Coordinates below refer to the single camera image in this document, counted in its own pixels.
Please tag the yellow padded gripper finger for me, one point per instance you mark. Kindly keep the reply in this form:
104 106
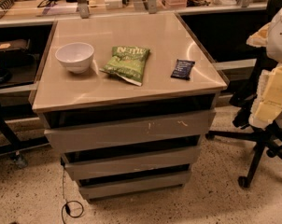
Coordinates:
267 106
259 39

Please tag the grey top drawer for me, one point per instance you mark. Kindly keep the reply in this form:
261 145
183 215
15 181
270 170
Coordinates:
129 131

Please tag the grey drawer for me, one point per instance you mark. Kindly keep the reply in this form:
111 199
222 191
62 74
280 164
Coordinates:
129 131
133 163
132 186

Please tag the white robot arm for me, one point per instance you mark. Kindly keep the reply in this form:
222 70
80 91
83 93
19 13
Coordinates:
273 50

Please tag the grey middle drawer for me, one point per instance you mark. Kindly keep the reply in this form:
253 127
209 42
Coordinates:
133 163

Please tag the drawer cabinet with tan top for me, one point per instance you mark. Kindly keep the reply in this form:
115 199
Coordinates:
64 99

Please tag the grey bottom drawer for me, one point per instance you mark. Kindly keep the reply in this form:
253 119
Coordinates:
132 186

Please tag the black office chair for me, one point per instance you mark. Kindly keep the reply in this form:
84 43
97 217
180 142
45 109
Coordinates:
267 140

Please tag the dark blue snack packet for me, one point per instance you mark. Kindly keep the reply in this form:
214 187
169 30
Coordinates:
182 69

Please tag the green chip bag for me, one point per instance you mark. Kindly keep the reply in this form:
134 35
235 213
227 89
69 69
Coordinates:
127 62

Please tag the white ceramic bowl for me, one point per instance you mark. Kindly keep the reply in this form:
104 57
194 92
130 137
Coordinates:
75 57

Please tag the black table leg with caster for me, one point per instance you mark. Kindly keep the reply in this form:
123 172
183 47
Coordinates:
14 145

